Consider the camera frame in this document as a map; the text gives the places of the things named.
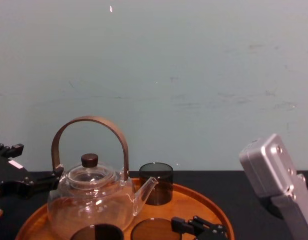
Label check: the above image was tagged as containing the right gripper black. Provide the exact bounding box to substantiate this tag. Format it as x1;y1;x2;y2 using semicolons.
171;215;229;240

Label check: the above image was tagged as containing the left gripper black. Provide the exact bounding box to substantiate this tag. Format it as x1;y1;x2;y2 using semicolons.
0;142;64;200

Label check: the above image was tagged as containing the round wooden tray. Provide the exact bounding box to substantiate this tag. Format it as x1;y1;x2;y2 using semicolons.
15;177;236;240

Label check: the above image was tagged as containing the smoked glass cup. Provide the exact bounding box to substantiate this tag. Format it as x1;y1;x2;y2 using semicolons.
139;162;174;206
69;223;125;240
130;217;186;240

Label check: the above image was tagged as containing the black table cloth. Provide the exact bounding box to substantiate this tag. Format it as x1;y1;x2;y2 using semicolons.
0;170;308;240

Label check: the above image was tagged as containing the glass lid with brown knob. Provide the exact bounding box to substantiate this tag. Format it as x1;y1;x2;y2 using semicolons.
67;153;119;188

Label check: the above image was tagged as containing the glass teapot with brown handle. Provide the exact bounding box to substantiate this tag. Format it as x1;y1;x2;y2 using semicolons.
47;115;159;239

